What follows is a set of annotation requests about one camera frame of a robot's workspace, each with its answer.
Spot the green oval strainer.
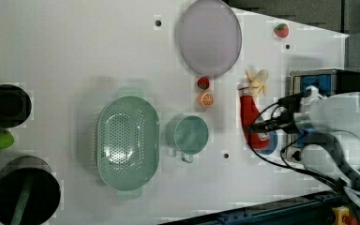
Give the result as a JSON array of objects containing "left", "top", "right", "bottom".
[{"left": 97, "top": 88, "right": 160, "bottom": 201}]

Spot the small plush strawberry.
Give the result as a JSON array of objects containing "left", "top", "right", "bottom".
[{"left": 197, "top": 77, "right": 210, "bottom": 90}]

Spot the black utensil cup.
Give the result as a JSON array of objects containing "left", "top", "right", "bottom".
[{"left": 0, "top": 156, "right": 61, "bottom": 225}]

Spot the red plush ketchup bottle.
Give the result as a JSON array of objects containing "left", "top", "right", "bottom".
[{"left": 237, "top": 82, "right": 270, "bottom": 150}]

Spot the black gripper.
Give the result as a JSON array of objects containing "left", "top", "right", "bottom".
[{"left": 249, "top": 91, "right": 311, "bottom": 133}]

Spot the green metal mug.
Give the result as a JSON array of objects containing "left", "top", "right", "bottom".
[{"left": 166, "top": 114, "right": 209, "bottom": 163}]

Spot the green lime toy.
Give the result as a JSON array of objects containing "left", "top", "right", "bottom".
[{"left": 0, "top": 130, "right": 14, "bottom": 149}]

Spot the large plush strawberry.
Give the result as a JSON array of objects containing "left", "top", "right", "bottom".
[{"left": 274, "top": 23, "right": 290, "bottom": 38}]

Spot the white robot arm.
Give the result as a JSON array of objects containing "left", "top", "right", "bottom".
[{"left": 244, "top": 86, "right": 360, "bottom": 200}]

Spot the purple oval plate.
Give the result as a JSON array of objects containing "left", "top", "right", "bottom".
[{"left": 177, "top": 0, "right": 242, "bottom": 76}]

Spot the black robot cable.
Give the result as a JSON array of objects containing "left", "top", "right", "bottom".
[{"left": 245, "top": 102, "right": 351, "bottom": 193}]

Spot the green spatula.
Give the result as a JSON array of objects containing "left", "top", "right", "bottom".
[{"left": 10, "top": 175, "right": 33, "bottom": 225}]

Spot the plush peeled banana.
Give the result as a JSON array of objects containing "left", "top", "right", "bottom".
[{"left": 246, "top": 69, "right": 269, "bottom": 98}]

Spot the blue bowl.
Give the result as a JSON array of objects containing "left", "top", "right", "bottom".
[{"left": 259, "top": 131, "right": 278, "bottom": 155}]

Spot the plush orange slice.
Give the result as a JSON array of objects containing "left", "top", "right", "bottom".
[{"left": 198, "top": 91, "right": 215, "bottom": 108}]

